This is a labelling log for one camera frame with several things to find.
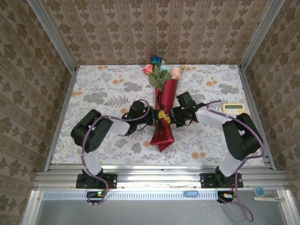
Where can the dark red wrapping paper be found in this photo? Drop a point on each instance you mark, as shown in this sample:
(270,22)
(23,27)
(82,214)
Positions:
(167,93)

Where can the peach fake rose spray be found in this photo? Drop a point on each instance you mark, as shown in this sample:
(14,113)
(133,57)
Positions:
(176,72)

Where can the light blue fake rose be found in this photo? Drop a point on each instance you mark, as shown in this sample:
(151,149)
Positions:
(164,67)

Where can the pink fake rose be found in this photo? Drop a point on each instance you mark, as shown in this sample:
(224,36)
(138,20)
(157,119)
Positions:
(148,69)

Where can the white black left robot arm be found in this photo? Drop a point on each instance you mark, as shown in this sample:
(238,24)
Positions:
(91,133)

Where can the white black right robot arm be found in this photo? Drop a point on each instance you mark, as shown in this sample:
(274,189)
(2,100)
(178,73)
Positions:
(241,138)

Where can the yellow calculator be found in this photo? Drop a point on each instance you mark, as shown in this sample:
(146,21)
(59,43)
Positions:
(233,107)

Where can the floral tablecloth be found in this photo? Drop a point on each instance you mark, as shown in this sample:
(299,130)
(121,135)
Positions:
(105,82)

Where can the blue oval tag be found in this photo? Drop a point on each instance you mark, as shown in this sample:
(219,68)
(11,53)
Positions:
(191,193)

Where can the black controller board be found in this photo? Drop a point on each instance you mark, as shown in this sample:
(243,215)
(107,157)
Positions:
(226,196)
(96,194)

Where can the grey metal tray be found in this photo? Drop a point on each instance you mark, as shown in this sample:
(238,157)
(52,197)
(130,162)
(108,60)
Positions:
(150,213)

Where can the blue tape roll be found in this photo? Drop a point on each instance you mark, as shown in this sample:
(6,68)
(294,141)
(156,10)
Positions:
(256,191)

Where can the wooden stick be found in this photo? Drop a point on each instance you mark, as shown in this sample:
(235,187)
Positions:
(269,199)

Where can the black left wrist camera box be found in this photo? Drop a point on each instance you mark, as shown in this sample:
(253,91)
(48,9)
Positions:
(138,107)

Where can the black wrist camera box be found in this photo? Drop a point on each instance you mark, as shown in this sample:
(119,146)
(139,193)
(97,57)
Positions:
(138,107)
(186,98)

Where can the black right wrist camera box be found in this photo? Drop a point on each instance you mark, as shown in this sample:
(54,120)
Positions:
(186,98)

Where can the aluminium front rail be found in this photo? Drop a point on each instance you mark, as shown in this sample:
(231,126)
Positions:
(152,175)

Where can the aluminium side rail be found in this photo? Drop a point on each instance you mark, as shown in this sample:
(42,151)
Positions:
(68,89)
(246,82)

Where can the aluminium frame post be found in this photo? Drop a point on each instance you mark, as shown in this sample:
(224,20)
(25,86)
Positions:
(53,35)
(260,35)

